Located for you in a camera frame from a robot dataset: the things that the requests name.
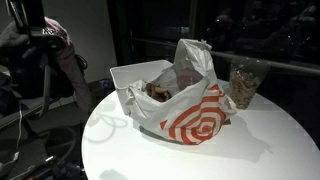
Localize white orange target plastic bag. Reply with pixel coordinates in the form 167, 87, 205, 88
124, 38, 238, 146

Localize white plastic storage box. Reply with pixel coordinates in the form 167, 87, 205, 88
109, 59, 174, 116

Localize dark cardboard box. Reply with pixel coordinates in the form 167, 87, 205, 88
88, 78, 116, 98

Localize clear bag of snacks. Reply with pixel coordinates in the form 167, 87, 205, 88
228, 55, 272, 110

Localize pink garment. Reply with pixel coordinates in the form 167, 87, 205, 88
43, 15, 95, 114

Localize grey office chair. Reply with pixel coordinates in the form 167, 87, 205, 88
0, 63, 56, 131

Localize black floor equipment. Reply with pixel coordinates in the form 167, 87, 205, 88
18, 154, 84, 180

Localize metal window handrail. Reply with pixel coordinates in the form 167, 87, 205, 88
129, 36, 320, 77

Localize black floor hose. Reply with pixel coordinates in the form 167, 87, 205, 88
43, 126, 79, 164

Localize thin white cable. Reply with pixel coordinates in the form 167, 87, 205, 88
0, 101, 24, 168

